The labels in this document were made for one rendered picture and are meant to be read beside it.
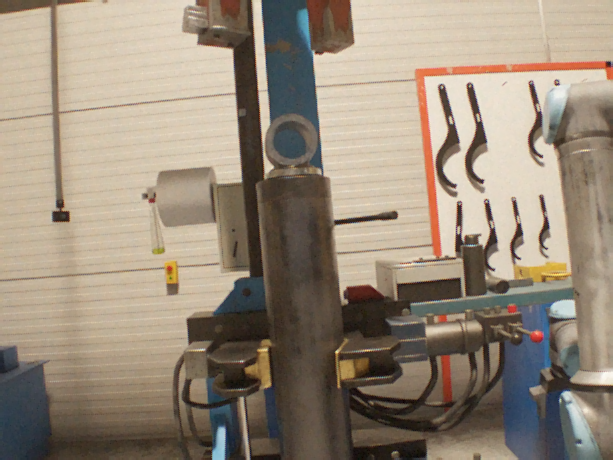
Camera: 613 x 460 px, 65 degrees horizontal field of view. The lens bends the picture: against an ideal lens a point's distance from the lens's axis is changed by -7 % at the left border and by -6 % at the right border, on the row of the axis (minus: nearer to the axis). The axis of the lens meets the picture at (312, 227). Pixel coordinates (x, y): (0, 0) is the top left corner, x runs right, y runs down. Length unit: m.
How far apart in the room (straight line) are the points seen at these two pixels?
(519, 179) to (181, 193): 2.35
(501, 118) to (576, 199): 2.76
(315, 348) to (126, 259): 2.44
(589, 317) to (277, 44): 1.45
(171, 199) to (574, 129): 1.73
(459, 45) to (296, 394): 2.96
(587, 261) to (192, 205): 1.72
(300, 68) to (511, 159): 2.13
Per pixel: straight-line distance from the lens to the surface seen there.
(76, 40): 4.08
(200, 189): 2.30
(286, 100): 1.92
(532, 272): 2.04
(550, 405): 2.65
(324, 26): 1.66
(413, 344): 1.57
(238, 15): 1.48
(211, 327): 1.69
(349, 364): 1.37
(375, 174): 3.51
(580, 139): 1.05
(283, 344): 1.42
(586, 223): 1.02
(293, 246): 1.37
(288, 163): 1.43
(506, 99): 3.82
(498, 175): 3.69
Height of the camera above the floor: 1.30
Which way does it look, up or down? 1 degrees up
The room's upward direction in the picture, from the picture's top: 5 degrees counter-clockwise
